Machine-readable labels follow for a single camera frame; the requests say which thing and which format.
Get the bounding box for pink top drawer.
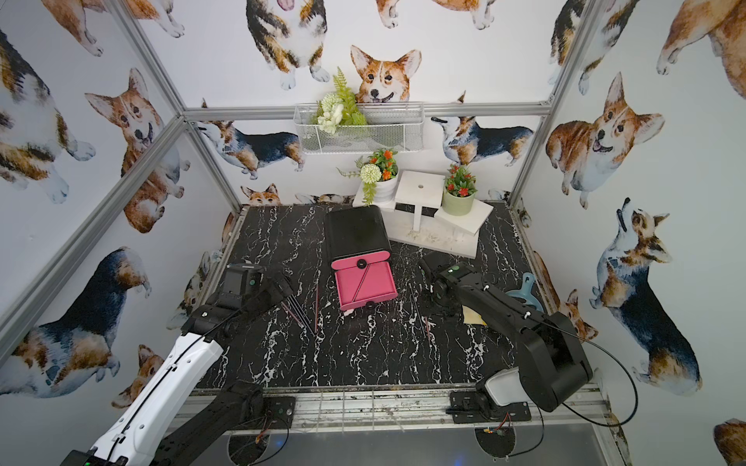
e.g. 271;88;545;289
331;250;390;271

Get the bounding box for black drawer cabinet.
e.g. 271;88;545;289
324;205;390;262

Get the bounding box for red pencil group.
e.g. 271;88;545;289
422;316;431;343

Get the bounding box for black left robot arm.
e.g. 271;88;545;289
62;264;293;465

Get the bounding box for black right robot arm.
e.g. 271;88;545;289
419;252;593;412

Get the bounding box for yellow sticky note pad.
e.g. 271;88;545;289
462;306;487;326

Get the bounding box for dark blue pencil left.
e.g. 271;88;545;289
289;295;316;335

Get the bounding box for teal plastic scoop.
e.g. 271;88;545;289
505;272;545;313

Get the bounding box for white wooden stand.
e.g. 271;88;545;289
373;170;493;258

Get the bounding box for green pot red flowers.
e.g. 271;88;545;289
442;164;477;217

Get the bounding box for white pot orange flowers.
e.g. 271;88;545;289
338;149;399;206

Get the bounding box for green fern with white flowers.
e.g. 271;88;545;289
311;68;367;135

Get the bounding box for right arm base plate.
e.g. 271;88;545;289
445;390;532;424

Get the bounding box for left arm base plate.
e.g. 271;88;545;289
217;396;296;432

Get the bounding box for white wire basket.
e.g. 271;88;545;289
293;102;425;155

